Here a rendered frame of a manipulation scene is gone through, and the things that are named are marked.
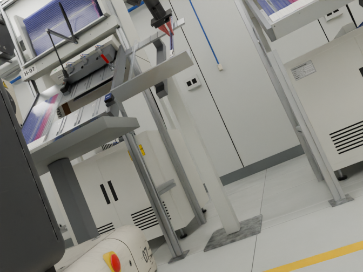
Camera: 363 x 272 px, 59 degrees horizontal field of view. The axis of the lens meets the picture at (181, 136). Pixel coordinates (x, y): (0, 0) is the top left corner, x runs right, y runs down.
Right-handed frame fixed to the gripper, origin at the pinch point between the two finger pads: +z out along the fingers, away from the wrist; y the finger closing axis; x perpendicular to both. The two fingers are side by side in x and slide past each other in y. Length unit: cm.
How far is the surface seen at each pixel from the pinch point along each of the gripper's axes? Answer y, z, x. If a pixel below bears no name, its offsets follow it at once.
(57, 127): 74, 10, 8
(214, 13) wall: -13, 72, -189
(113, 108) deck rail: 38.2, 11.8, 15.9
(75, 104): 93, 28, -48
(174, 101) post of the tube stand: 10.6, 20.8, 19.0
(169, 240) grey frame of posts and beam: 36, 59, 61
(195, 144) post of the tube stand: 10, 37, 33
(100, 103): 46.5, 10.6, 7.1
